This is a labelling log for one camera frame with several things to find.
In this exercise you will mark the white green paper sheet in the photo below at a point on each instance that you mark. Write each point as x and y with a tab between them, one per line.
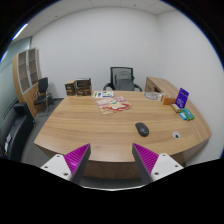
103	94

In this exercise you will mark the black leather sofa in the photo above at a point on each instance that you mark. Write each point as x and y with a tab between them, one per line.
15	131

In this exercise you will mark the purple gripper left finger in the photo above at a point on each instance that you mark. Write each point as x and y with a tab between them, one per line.
70	166

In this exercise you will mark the black visitor chair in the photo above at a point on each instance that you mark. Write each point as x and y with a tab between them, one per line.
43	95

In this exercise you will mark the purple standing card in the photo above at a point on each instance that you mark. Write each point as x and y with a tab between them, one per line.
182	98

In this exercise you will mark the black computer mouse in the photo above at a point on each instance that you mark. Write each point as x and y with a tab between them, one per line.
142	129

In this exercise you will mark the red beige paper sheet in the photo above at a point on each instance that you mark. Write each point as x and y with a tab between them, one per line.
111	105

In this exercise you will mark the large brown cardboard box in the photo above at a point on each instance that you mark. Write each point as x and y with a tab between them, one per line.
83	87

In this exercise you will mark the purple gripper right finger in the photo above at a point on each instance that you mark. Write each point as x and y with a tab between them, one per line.
153	166

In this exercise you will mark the orange wooden box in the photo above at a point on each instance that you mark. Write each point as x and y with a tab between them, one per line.
167	100

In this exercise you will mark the round white coaster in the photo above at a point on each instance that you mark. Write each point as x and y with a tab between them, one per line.
153	95

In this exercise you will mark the small brown cardboard box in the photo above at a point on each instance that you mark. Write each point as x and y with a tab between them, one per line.
70	88

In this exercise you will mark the grey mesh office chair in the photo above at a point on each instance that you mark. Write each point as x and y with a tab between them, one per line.
122	79

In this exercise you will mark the large wooden desk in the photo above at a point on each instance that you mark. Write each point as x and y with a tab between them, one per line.
77	121

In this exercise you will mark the pink paper sheet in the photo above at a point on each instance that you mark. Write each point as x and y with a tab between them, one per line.
120	98

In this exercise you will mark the wooden bookshelf cabinet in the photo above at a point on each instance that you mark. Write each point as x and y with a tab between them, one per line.
26	73

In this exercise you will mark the wooden side cabinet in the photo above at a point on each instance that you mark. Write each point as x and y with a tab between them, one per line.
160	85

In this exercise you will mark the green blue small box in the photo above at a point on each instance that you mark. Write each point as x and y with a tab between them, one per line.
187	113

